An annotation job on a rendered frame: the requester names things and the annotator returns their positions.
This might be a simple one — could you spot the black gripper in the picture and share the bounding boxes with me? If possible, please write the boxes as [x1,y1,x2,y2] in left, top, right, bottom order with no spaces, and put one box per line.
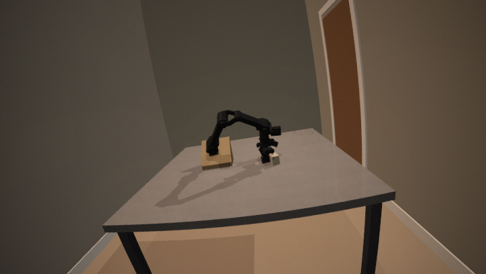
[256,137,275,162]

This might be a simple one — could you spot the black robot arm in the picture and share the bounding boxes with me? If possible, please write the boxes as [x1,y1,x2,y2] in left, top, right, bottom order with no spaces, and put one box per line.
[206,110,281,156]

